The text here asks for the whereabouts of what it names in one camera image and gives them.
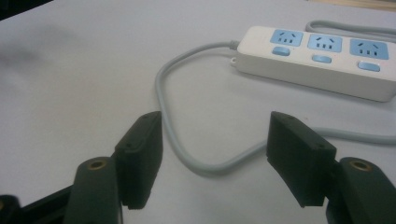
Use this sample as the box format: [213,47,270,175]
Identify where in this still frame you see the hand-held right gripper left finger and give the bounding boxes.
[63,110,164,224]

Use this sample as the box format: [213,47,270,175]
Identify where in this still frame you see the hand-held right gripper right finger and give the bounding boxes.
[266,110,396,224]

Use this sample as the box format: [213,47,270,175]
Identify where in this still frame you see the white power strip blue sockets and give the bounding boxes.
[230,25,396,103]

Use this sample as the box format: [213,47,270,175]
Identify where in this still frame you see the grey power strip cable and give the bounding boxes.
[154,19,396,175]

